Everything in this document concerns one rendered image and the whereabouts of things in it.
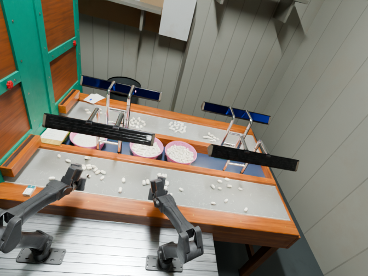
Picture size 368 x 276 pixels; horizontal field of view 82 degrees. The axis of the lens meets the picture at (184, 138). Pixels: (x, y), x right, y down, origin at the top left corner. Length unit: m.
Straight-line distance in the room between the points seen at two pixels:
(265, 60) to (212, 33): 0.89
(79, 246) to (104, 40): 2.59
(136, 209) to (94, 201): 0.24
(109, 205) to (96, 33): 2.45
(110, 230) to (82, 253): 0.17
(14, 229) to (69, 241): 0.45
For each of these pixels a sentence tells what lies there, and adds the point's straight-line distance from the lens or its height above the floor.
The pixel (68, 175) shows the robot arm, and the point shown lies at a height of 1.04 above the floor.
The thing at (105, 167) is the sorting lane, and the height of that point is 0.74.
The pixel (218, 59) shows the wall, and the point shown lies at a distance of 3.27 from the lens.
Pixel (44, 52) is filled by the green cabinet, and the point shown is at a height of 1.29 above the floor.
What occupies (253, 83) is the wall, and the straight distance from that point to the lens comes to 3.55.
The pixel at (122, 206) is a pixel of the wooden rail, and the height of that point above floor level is 0.77.
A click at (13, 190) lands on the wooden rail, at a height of 0.77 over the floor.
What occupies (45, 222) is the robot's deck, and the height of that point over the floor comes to 0.67.
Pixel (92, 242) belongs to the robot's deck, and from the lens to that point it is 1.35.
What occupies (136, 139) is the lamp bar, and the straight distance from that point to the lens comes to 1.28.
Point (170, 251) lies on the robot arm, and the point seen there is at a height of 0.88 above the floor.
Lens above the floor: 1.88
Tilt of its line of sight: 36 degrees down
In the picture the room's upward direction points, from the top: 17 degrees clockwise
